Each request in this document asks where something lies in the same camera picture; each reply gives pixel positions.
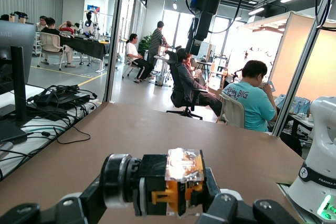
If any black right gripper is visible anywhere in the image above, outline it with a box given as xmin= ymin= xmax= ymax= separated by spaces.
xmin=185 ymin=0 xmax=224 ymax=56

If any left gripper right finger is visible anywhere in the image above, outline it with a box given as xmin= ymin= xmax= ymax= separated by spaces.
xmin=195 ymin=167 xmax=299 ymax=224

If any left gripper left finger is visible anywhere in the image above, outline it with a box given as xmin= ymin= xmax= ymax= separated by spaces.
xmin=0 ymin=174 xmax=106 ymax=224

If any orange black push switch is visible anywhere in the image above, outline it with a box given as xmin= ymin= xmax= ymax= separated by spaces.
xmin=101 ymin=147 xmax=208 ymax=220

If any standing person striped shirt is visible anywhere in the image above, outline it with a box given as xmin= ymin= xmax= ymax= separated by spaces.
xmin=147 ymin=20 xmax=169 ymax=79

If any person in dark jacket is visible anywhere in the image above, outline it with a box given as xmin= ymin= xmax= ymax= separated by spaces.
xmin=175 ymin=50 xmax=224 ymax=118

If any green potted plant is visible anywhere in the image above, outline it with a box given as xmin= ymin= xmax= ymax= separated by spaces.
xmin=138 ymin=34 xmax=153 ymax=56

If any black office chair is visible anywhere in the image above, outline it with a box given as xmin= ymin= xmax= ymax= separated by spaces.
xmin=164 ymin=50 xmax=208 ymax=120

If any seated person white shirt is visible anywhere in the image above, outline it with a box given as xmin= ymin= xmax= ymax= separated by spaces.
xmin=125 ymin=33 xmax=155 ymax=83

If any white side desk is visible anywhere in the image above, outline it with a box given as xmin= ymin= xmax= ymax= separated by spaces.
xmin=0 ymin=84 xmax=102 ymax=180

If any beige chair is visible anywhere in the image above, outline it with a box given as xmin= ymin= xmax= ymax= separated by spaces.
xmin=216 ymin=93 xmax=246 ymax=130

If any person in teal shirt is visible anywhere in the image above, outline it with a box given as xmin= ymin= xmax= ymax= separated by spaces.
xmin=222 ymin=60 xmax=278 ymax=132

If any black flat device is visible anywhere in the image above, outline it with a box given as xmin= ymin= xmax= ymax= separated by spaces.
xmin=0 ymin=122 xmax=28 ymax=145

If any beige partition panel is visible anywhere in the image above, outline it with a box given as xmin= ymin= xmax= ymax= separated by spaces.
xmin=243 ymin=10 xmax=336 ymax=103

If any table with black cloth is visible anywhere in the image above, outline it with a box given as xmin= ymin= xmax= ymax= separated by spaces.
xmin=59 ymin=35 xmax=111 ymax=61

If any white humanoid robot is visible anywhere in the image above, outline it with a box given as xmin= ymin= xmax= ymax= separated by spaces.
xmin=82 ymin=10 xmax=100 ymax=37

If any black dock box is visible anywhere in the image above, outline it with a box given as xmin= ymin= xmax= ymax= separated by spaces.
xmin=33 ymin=87 xmax=91 ymax=111

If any person in red shirt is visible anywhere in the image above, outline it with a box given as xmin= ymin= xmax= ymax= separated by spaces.
xmin=57 ymin=20 xmax=76 ymax=35

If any seated person black shirt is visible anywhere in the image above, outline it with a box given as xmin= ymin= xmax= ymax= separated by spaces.
xmin=41 ymin=17 xmax=77 ymax=68

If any white mesh chair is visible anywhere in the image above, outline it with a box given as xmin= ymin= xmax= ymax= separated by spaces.
xmin=36 ymin=32 xmax=67 ymax=71

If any person in pale shirt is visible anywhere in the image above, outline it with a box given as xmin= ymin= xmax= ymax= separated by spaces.
xmin=35 ymin=15 xmax=48 ymax=33

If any black Huawei monitor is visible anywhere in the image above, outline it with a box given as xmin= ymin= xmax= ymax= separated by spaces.
xmin=0 ymin=20 xmax=36 ymax=127

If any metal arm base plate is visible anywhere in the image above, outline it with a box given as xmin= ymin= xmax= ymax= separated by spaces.
xmin=277 ymin=182 xmax=316 ymax=224

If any thin black looped cable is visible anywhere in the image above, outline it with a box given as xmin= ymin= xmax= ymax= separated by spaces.
xmin=54 ymin=125 xmax=92 ymax=145

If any aluminium frame post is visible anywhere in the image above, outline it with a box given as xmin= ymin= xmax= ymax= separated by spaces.
xmin=103 ymin=0 xmax=130 ymax=103
xmin=272 ymin=0 xmax=332 ymax=137

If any teal cable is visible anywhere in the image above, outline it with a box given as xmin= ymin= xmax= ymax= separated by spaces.
xmin=22 ymin=125 xmax=68 ymax=133

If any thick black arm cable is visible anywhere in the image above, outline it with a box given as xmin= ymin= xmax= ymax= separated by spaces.
xmin=208 ymin=0 xmax=332 ymax=35

